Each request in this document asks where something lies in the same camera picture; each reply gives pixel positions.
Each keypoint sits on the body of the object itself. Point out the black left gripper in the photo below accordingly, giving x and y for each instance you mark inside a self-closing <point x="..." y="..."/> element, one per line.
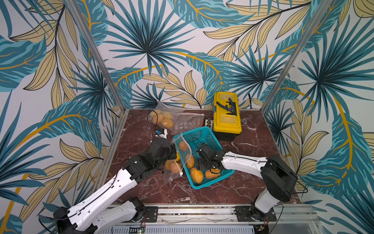
<point x="173" y="152"/>

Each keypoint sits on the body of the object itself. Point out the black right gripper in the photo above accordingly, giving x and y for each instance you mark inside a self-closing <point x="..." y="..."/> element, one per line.
<point x="203" y="152"/>

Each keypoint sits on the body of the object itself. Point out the clear dotted bag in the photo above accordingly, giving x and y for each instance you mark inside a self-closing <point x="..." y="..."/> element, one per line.
<point x="187" y="121"/>
<point x="168" y="175"/>

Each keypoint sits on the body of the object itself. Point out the potato orange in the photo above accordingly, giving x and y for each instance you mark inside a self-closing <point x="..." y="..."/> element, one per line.
<point x="175" y="167"/>

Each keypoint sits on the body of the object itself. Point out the teal plastic basket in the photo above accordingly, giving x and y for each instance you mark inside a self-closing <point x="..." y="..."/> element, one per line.
<point x="195" y="138"/>

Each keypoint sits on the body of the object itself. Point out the yellow potato top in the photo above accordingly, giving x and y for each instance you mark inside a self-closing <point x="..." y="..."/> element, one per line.
<point x="167" y="123"/>

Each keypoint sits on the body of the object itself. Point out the yellow potato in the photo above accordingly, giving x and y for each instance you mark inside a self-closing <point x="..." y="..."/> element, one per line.
<point x="167" y="123"/>
<point x="155" y="113"/>

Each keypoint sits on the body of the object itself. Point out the clear zipper bag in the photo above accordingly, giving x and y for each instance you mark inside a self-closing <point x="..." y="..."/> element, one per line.
<point x="160" y="106"/>

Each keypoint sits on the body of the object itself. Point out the greenish potato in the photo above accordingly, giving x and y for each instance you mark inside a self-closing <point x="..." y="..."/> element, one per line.
<point x="167" y="115"/>

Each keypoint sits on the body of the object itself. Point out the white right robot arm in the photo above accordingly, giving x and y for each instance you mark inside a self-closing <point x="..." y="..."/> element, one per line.
<point x="279" y="178"/>

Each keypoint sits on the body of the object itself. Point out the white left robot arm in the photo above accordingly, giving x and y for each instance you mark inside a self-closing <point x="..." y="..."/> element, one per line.
<point x="92" y="215"/>

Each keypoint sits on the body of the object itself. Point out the yellow black toolbox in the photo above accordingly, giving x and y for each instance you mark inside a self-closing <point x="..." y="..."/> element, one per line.
<point x="226" y="127"/>

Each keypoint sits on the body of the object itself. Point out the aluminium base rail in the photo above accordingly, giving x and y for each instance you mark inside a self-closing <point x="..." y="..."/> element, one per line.
<point x="222" y="219"/>

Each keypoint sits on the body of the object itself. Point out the aluminium corner post left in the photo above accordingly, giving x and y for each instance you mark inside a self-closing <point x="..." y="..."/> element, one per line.
<point x="80" y="21"/>

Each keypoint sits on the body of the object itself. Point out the aluminium corner post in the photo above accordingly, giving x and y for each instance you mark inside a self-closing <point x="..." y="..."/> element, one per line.
<point x="80" y="21"/>
<point x="320" y="11"/>

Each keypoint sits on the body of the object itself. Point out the aluminium corner post right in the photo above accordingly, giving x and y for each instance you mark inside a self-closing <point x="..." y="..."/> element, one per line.
<point x="320" y="11"/>

